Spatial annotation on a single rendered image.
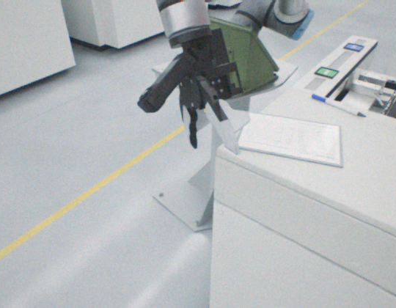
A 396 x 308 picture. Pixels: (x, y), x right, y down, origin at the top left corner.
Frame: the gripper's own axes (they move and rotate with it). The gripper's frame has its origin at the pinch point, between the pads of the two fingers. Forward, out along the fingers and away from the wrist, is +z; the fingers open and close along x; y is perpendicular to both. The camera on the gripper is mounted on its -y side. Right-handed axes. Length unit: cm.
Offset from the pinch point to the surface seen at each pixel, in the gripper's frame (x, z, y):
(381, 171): -11.6, 12.5, 27.1
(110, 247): 111, 54, -13
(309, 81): 19.4, -3.8, 45.0
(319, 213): -8.7, 15.4, 13.0
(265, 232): 4.3, 21.7, 9.5
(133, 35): 319, -78, 105
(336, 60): 26, -6, 65
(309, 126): 3.6, 3.6, 26.7
